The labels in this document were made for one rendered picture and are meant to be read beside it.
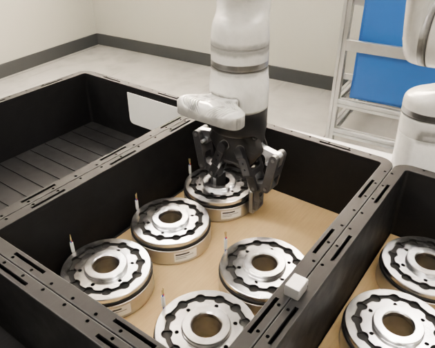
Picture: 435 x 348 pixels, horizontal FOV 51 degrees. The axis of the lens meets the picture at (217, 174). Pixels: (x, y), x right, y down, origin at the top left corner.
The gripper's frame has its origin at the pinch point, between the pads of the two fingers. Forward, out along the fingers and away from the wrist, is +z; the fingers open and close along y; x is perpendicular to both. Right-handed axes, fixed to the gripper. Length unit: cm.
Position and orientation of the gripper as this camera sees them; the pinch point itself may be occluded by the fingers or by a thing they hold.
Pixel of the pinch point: (236, 194)
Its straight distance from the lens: 66.1
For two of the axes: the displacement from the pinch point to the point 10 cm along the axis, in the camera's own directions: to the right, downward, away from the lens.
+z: 0.0, 8.5, 5.3
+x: -5.9, 4.3, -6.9
